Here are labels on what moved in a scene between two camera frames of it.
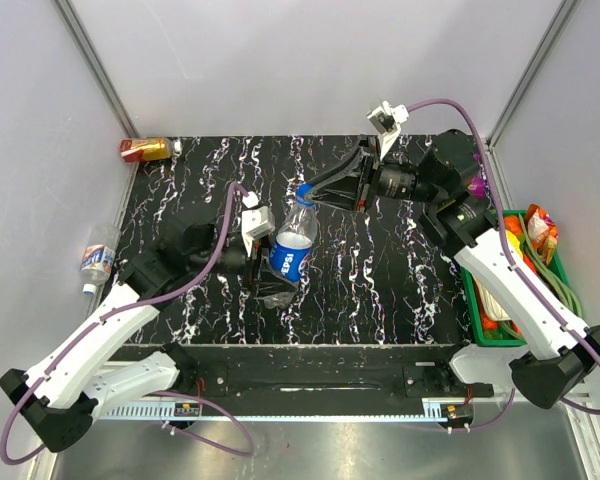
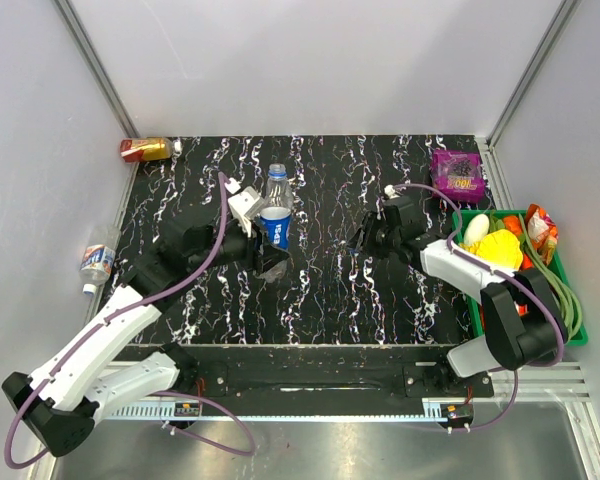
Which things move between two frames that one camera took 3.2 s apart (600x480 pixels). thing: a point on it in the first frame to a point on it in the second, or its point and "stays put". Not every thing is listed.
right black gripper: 352,183 to 371,220
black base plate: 323,372 stays put
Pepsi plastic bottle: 292,249 to 275,221
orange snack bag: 542,232 stays put
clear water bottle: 98,256 stays put
